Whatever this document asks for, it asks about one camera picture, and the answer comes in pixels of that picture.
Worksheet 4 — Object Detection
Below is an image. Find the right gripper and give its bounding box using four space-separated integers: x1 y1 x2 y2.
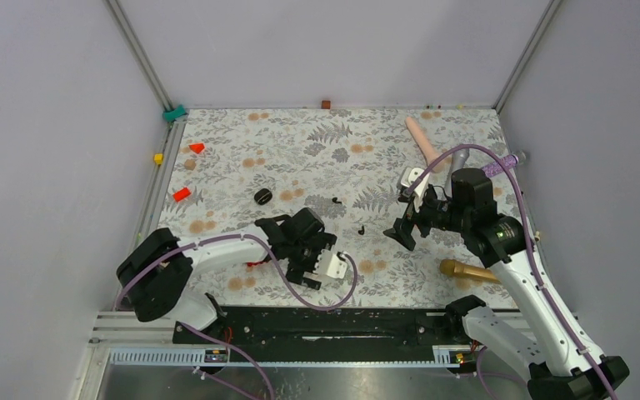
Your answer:
382 186 471 251

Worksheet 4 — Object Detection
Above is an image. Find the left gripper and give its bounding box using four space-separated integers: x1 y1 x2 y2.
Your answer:
286 233 337 288

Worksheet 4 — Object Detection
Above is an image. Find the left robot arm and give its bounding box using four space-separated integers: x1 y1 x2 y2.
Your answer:
115 207 348 343

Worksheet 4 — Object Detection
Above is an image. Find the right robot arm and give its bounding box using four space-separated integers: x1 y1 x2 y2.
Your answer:
385 168 630 399

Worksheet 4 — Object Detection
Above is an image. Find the black earbuds charging case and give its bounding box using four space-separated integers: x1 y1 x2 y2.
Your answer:
253 188 273 206

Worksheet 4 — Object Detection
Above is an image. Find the floral table mat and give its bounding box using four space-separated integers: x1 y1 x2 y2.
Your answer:
157 108 515 309

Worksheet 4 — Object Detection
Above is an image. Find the gold microphone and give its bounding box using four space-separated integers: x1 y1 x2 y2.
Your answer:
438 259 500 284

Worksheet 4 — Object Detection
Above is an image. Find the pink microphone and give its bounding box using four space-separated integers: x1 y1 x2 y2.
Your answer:
405 117 442 165

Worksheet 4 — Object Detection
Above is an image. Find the silver microphone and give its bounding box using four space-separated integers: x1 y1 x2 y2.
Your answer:
444 148 469 198

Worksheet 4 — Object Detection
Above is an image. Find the purple glitter microphone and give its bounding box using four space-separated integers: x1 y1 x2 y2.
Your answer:
482 151 528 178

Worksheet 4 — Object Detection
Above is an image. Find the red small block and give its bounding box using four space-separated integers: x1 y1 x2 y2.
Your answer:
172 187 192 203

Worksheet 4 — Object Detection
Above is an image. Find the red wedge block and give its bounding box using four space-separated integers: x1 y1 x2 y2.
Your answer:
188 142 205 154

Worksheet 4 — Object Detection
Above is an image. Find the teal block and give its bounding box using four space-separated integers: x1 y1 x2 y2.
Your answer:
162 105 188 123

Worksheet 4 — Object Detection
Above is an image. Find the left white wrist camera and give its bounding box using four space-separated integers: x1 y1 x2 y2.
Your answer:
313 249 348 279

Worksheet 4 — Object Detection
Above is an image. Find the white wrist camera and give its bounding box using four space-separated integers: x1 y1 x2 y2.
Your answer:
313 249 348 279
398 167 428 211

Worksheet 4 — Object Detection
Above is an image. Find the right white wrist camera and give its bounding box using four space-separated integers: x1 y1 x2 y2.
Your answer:
398 167 428 211

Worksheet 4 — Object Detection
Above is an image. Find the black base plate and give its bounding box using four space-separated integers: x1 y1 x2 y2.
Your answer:
172 300 475 360

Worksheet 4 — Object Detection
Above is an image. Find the aluminium frame rail right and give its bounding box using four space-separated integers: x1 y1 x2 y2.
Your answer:
492 0 564 114

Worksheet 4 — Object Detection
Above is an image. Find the aluminium frame rail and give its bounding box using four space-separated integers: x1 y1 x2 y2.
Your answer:
103 0 174 113
492 0 564 114

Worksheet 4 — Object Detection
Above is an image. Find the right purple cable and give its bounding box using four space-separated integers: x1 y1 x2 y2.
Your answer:
405 144 619 400

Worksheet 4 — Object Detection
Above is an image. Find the aluminium frame rail left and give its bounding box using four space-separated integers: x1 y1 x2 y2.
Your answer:
103 0 174 113

